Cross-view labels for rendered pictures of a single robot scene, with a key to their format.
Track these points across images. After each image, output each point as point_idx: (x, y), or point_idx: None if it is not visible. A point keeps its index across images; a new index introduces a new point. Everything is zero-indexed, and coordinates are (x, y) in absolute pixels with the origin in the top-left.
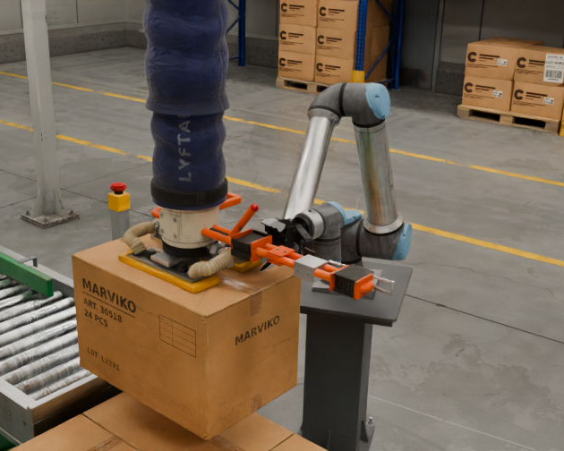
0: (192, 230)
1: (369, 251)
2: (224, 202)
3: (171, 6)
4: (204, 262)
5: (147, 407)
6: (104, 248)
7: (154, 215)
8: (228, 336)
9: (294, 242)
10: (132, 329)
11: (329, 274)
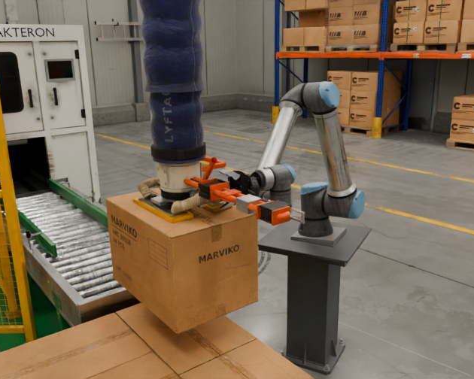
0: (176, 179)
1: (331, 210)
2: None
3: (154, 13)
4: (180, 201)
5: None
6: (129, 195)
7: None
8: (192, 255)
9: (248, 189)
10: (135, 250)
11: None
